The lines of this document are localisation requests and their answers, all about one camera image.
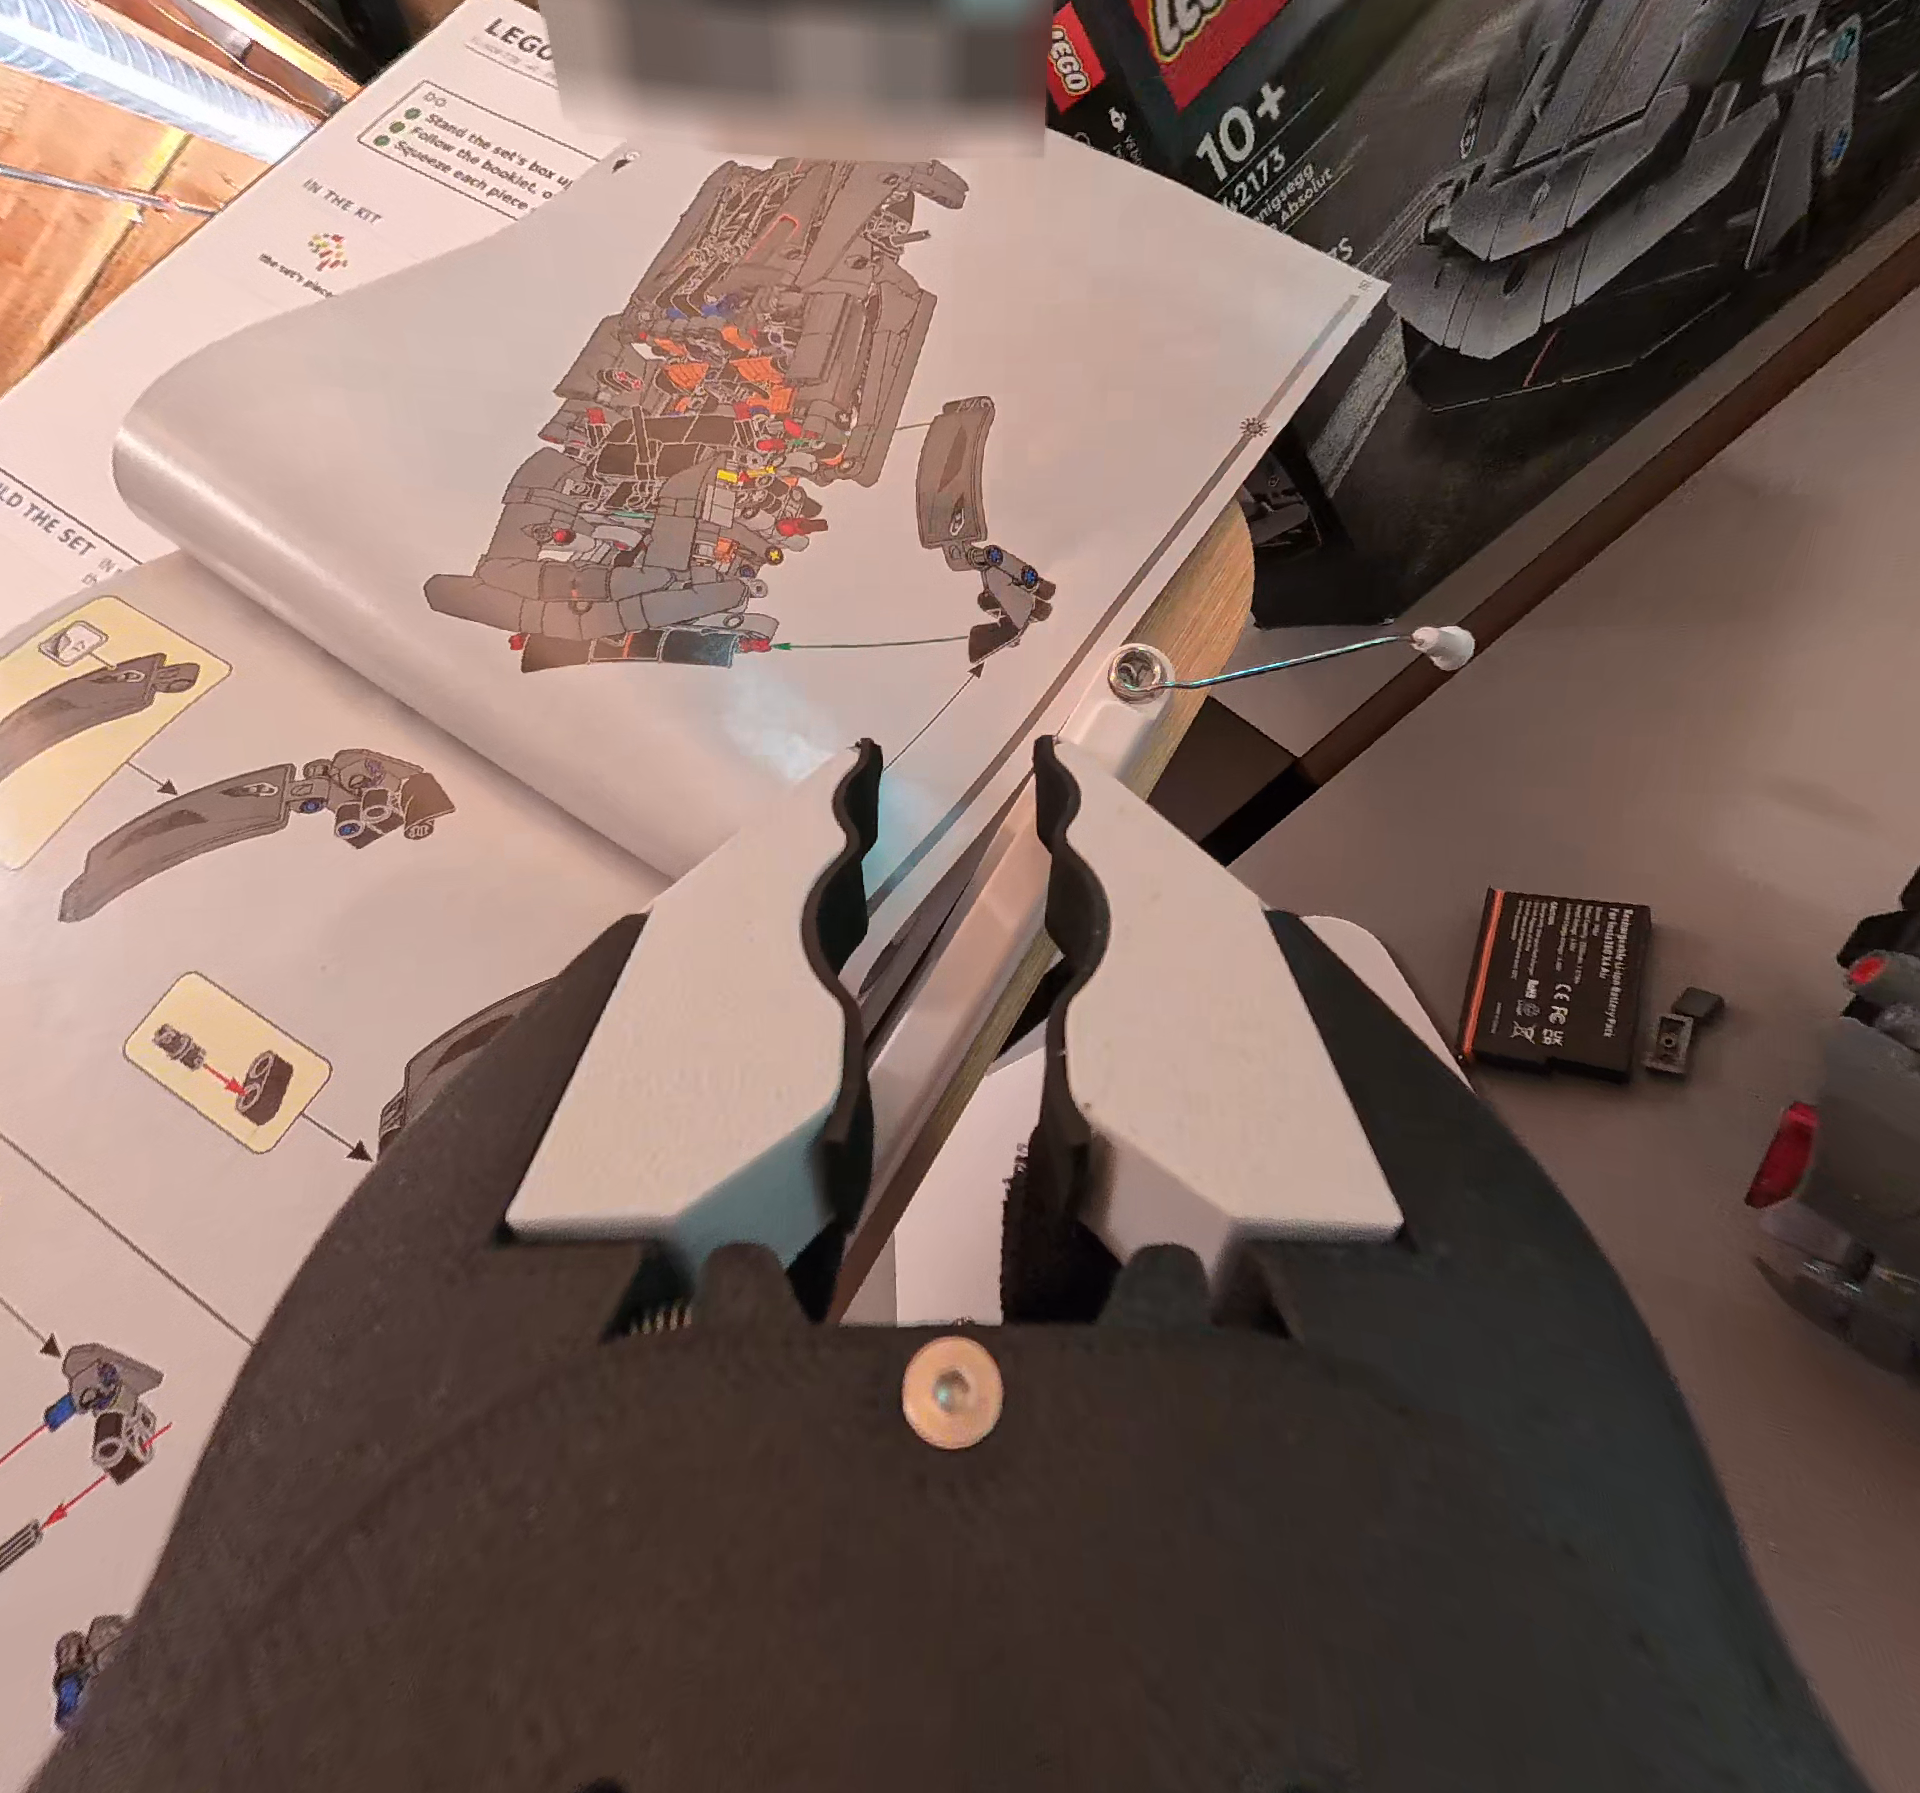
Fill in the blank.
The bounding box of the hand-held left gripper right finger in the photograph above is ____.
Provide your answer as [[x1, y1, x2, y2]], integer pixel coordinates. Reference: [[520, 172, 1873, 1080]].
[[998, 736, 1408, 1318]]

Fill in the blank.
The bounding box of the silver ventilation duct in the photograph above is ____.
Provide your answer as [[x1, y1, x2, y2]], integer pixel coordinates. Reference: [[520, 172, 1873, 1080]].
[[0, 0, 353, 160]]

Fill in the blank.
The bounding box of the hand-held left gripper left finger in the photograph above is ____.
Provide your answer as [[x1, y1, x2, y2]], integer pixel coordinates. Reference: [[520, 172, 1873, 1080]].
[[504, 738, 887, 1283]]

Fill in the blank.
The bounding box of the white printed instruction sheet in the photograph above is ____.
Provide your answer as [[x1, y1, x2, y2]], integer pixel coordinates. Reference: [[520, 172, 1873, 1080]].
[[0, 0, 631, 579]]

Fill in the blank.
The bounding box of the grey lego car model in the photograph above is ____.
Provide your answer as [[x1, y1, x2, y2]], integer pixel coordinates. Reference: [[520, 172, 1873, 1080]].
[[1743, 861, 1920, 1376]]

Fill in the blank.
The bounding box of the black battery pack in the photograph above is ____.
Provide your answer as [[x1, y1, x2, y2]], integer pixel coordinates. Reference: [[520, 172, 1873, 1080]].
[[1458, 886, 1654, 1085]]

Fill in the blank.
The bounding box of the dark lego set box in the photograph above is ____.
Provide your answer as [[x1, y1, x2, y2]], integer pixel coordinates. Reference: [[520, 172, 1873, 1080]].
[[1041, 0, 1920, 631]]

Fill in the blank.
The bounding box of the lego instruction booklet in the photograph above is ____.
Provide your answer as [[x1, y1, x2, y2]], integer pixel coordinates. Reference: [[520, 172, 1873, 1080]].
[[0, 150, 1387, 1748]]

